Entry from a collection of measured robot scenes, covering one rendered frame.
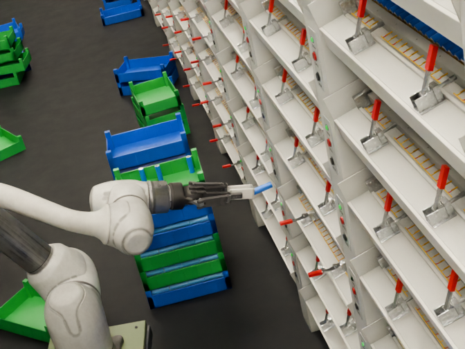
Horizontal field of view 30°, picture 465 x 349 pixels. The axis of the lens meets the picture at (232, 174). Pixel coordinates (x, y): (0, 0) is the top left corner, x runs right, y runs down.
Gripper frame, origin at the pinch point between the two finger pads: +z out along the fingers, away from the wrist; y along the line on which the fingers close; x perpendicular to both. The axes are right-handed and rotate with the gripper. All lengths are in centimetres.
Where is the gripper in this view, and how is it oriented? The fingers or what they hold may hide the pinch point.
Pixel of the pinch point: (240, 192)
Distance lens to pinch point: 238.8
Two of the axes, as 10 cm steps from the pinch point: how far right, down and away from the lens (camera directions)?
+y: -2.4, -4.2, 8.7
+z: 9.7, -0.5, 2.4
